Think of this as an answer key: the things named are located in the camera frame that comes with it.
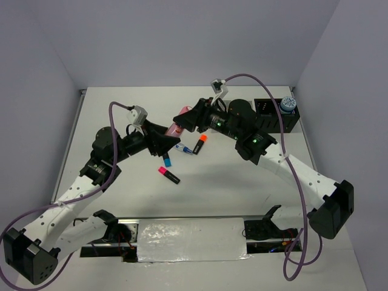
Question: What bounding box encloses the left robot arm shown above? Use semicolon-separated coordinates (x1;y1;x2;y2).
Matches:
1;121;180;290

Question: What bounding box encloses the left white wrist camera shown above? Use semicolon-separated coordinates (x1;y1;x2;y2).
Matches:
127;105;148;127

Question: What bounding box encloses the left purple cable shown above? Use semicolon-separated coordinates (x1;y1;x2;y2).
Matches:
0;101;134;290

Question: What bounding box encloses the blue cap highlighter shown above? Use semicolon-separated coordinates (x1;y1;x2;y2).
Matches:
162;153;172;167

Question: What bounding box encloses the silver foil tape sheet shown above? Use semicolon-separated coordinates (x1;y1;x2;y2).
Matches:
137;218;249;263

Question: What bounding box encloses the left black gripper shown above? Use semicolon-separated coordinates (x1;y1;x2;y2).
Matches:
111;118;181;164

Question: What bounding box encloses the orange cap highlighter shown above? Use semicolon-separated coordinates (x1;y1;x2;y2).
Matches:
192;135;207;155

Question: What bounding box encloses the blue cleaning gel jar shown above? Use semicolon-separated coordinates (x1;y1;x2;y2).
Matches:
279;96;296;115

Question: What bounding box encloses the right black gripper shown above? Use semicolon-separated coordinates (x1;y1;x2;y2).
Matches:
173;96;241;140

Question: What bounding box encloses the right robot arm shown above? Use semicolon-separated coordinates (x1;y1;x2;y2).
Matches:
173;98;354;239

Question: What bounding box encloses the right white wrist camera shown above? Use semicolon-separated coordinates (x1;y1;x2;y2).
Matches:
210;79;229;105

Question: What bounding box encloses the pink glue bottle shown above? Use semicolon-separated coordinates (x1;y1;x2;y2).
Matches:
164;105;193;137

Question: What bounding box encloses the pink cap highlighter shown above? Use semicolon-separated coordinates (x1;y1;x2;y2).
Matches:
158;167;181;184

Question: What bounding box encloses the clear blue spray bottle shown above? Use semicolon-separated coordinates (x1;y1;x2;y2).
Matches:
174;143;193;155

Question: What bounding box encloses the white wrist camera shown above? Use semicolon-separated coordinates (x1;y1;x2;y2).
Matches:
127;105;148;127
210;79;229;105

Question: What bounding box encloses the black slotted container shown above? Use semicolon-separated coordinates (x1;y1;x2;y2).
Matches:
254;98;300;133

